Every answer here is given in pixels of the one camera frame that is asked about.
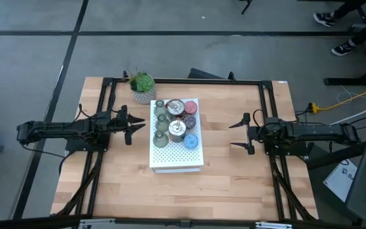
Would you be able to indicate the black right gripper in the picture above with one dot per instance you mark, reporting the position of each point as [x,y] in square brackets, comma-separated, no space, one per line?
[256,132]

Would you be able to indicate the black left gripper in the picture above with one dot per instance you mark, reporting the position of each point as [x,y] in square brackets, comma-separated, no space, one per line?
[119,122]

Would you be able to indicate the green ribbed glass candle holder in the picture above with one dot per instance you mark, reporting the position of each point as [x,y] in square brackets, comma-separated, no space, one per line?
[160,108]
[162,124]
[160,140]

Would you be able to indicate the silver tin candle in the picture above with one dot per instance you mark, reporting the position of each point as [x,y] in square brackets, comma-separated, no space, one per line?
[175,107]
[177,129]

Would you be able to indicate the small blue patterned candle holder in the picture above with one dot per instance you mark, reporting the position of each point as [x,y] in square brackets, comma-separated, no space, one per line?
[191,141]

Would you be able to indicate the small purple patterned candle holder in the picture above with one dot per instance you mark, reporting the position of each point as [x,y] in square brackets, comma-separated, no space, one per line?
[190,121]

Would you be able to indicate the small red patterned candle holder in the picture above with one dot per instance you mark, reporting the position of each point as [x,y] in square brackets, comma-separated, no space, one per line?
[190,107]

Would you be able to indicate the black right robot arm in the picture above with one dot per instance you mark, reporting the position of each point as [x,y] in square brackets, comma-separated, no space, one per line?
[313,130]

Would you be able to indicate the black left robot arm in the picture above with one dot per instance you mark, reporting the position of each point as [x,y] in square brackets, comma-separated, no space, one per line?
[59,128]

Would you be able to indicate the succulent in triangle-patterned pot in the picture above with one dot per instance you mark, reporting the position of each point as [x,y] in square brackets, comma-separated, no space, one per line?
[143,86]

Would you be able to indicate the white perforated metal shelf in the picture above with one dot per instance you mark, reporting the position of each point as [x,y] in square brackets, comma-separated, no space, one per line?
[176,159]

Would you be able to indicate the black metal bar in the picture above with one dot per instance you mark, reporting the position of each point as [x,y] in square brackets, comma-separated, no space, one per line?
[338,154]

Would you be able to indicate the white printed booklet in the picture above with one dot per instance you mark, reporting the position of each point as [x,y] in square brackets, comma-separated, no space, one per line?
[342,181]

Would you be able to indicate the black desk foot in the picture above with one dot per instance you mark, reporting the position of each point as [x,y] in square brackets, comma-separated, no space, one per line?
[345,81]

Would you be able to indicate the black tripod leg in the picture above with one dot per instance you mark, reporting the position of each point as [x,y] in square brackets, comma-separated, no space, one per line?
[246,6]

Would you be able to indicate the person's black shoe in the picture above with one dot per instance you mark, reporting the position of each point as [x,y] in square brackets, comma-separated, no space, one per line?
[344,48]
[324,19]

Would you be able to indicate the black horizontal beam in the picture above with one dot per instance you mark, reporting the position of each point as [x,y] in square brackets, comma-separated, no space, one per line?
[11,225]

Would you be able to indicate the black aluminium table frame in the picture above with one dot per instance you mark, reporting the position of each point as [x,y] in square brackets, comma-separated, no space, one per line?
[202,81]

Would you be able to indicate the black wedge-shaped mount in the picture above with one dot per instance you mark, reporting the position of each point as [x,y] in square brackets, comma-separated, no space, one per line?
[202,74]

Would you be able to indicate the silver metal bracket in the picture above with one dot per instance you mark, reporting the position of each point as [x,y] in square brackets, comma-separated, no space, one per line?
[273,226]
[97,224]

